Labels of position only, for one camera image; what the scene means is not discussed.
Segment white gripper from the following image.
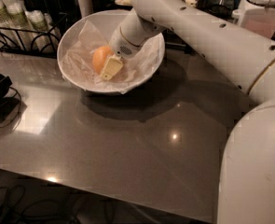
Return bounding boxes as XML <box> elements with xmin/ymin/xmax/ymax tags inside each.
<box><xmin>100</xmin><ymin>9</ymin><xmax>162</xmax><ymax>80</ymax></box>

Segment orange fruit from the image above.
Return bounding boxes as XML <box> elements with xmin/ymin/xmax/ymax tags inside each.
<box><xmin>92</xmin><ymin>46</ymin><xmax>114</xmax><ymax>74</ymax></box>

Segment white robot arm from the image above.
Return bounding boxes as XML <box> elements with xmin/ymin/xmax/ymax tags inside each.
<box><xmin>109</xmin><ymin>0</ymin><xmax>275</xmax><ymax>224</ymax></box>

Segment white bowl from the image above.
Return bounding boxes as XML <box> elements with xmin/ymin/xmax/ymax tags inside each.
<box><xmin>56</xmin><ymin>9</ymin><xmax>166</xmax><ymax>95</ymax></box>

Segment white paper liner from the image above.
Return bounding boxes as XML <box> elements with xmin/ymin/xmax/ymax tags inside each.
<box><xmin>61</xmin><ymin>19</ymin><xmax>161</xmax><ymax>94</ymax></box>

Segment black shelf with packets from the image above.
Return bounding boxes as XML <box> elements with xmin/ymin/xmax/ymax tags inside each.
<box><xmin>131</xmin><ymin>0</ymin><xmax>207</xmax><ymax>53</ymax></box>

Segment white cylinder cup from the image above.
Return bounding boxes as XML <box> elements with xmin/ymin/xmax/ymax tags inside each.
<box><xmin>75</xmin><ymin>0</ymin><xmax>94</xmax><ymax>19</ymax></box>

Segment paper cup stack right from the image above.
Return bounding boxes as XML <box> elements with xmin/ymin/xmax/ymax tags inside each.
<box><xmin>27</xmin><ymin>10</ymin><xmax>54</xmax><ymax>54</ymax></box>

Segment paper cup stack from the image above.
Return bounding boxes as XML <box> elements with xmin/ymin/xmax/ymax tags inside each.
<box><xmin>0</xmin><ymin>0</ymin><xmax>14</xmax><ymax>46</ymax></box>
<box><xmin>7</xmin><ymin>3</ymin><xmax>32</xmax><ymax>51</ymax></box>
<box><xmin>27</xmin><ymin>10</ymin><xmax>54</xmax><ymax>54</ymax></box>

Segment paper cup stack middle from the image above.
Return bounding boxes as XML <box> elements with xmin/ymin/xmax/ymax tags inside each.
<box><xmin>7</xmin><ymin>3</ymin><xmax>32</xmax><ymax>51</ymax></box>

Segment paper cup stack left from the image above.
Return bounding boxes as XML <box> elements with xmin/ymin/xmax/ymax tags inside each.
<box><xmin>0</xmin><ymin>0</ymin><xmax>14</xmax><ymax>46</ymax></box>

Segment black pan on stand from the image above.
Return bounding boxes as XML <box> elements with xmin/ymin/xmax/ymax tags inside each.
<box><xmin>0</xmin><ymin>74</ymin><xmax>21</xmax><ymax>128</ymax></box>

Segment white appliance with bowls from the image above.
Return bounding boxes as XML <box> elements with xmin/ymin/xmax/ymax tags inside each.
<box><xmin>232</xmin><ymin>0</ymin><xmax>275</xmax><ymax>38</ymax></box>

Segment black wire cup rack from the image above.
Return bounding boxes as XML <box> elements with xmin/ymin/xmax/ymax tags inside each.
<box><xmin>0</xmin><ymin>13</ymin><xmax>66</xmax><ymax>59</ymax></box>

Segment black floor cables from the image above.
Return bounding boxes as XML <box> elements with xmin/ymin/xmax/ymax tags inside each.
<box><xmin>0</xmin><ymin>184</ymin><xmax>119</xmax><ymax>224</ymax></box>

